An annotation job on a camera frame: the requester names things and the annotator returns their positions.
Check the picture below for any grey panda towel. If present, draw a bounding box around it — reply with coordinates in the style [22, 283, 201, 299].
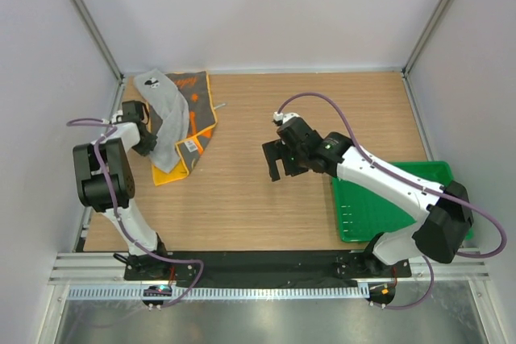
[134, 69, 189, 173]

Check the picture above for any grey orange happy towel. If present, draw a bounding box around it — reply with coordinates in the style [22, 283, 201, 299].
[152, 71, 218, 186]

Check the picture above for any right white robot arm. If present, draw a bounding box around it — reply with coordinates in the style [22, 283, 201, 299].
[262, 113, 473, 276]

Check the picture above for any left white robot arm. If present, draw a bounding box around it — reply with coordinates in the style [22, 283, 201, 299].
[67, 100, 172, 280]

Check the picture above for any green plastic tray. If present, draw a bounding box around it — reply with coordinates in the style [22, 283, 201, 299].
[331, 161, 454, 242]

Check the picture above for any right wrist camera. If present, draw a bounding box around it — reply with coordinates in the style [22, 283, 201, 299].
[273, 111, 299, 126]

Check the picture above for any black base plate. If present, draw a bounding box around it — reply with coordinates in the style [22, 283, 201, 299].
[114, 250, 411, 289]

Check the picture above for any left aluminium frame post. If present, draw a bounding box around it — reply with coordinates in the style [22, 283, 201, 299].
[70, 0, 124, 83]

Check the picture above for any front aluminium rail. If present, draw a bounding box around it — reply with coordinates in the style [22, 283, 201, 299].
[48, 252, 491, 284]

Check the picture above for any slotted cable duct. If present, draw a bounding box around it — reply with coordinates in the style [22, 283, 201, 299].
[67, 283, 369, 302]

